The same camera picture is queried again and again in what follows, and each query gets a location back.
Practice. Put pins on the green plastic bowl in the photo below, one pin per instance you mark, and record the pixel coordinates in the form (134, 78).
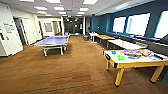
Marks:
(121, 57)

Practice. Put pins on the dark round bin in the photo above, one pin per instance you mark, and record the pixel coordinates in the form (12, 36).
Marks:
(86, 37)

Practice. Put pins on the white folding table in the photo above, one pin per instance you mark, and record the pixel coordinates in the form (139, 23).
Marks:
(94, 34)

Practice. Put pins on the dark wooden table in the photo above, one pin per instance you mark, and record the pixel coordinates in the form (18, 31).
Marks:
(106, 37)

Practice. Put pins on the dark glass entrance doors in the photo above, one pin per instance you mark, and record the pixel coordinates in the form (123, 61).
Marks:
(73, 26)

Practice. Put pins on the blue plastic bowl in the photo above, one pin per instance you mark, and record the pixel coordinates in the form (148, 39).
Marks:
(114, 52)

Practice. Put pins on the blue ping pong table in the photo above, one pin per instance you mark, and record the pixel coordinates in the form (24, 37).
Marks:
(53, 40)

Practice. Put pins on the bright window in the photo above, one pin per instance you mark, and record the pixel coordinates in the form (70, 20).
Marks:
(162, 25)
(137, 24)
(119, 24)

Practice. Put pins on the light wooden long table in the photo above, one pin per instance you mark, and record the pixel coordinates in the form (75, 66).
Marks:
(128, 44)

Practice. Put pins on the colourful board game box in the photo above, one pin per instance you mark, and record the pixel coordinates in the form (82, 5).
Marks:
(132, 53)

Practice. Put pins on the grey elevator door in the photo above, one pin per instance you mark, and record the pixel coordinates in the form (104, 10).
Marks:
(20, 31)

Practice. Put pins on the framed wall picture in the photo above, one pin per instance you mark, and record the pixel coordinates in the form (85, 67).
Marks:
(48, 27)

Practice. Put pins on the dark wall bench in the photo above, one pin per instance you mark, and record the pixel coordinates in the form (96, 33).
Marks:
(140, 38)

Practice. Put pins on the printed wall notice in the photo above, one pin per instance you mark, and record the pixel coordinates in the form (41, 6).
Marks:
(8, 27)

